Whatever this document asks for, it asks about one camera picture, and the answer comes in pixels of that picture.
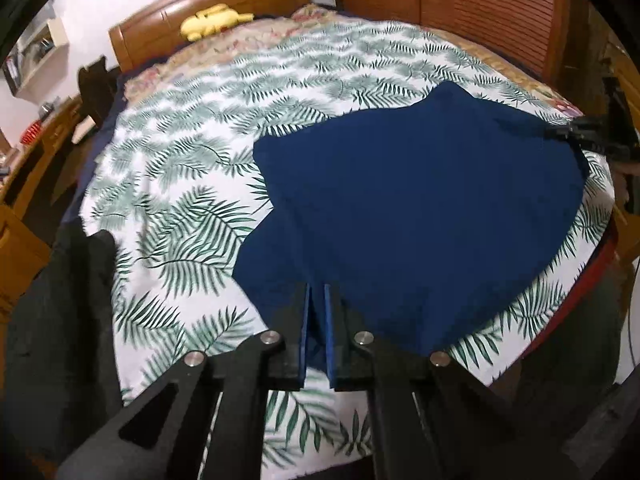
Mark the wooden door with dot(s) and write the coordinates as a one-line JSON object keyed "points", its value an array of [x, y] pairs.
{"points": [[615, 55]]}

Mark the yellow plush toy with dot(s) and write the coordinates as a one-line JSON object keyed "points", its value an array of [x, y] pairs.
{"points": [[212, 21]]}

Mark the wooden desk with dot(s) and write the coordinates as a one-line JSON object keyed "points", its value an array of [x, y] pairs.
{"points": [[25, 195]]}

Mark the wooden headboard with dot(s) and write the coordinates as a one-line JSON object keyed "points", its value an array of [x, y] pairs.
{"points": [[200, 0]]}

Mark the tan woven bed mat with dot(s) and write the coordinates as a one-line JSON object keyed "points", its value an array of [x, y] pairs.
{"points": [[505, 67]]}

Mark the red bowl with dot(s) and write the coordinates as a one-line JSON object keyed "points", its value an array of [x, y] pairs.
{"points": [[31, 131]]}

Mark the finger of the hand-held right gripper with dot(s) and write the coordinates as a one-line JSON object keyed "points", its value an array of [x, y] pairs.
{"points": [[570, 136], [587, 124]]}

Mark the dark chair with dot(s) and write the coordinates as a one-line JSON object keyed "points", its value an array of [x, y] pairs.
{"points": [[95, 90]]}

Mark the navy blue suit jacket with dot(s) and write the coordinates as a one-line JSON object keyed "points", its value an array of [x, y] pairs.
{"points": [[410, 210]]}

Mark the black cloth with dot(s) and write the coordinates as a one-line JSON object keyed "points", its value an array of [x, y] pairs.
{"points": [[55, 340]]}

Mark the leaf print bed sheet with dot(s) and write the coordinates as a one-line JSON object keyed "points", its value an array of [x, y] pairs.
{"points": [[190, 200]]}

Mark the white wall shelf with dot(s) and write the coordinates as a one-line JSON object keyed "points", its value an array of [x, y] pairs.
{"points": [[40, 55]]}

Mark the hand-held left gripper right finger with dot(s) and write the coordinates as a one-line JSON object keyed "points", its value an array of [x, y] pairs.
{"points": [[328, 332]]}

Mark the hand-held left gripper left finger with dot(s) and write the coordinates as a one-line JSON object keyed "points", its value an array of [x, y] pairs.
{"points": [[301, 332]]}

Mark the floral quilt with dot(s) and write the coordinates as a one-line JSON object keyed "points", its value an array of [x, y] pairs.
{"points": [[220, 45]]}

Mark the dark green cloth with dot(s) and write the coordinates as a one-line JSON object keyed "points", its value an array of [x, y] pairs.
{"points": [[565, 350]]}

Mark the navy blue bed cover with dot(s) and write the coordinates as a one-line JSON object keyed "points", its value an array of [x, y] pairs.
{"points": [[107, 127]]}

